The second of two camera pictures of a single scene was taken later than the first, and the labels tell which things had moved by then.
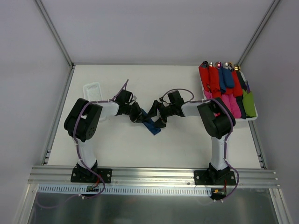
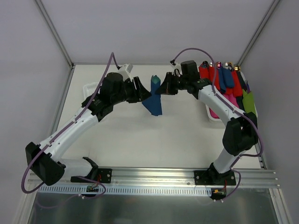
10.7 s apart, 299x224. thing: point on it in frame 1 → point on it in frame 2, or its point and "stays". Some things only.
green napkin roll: [248, 100] stays
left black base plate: [86, 175] stays
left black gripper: [136, 112] → [135, 89]
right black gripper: [161, 112] → [174, 82]
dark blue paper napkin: [149, 123] → [153, 103]
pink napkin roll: [235, 106] stays
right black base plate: [214, 178] stays
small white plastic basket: [92, 92] stays
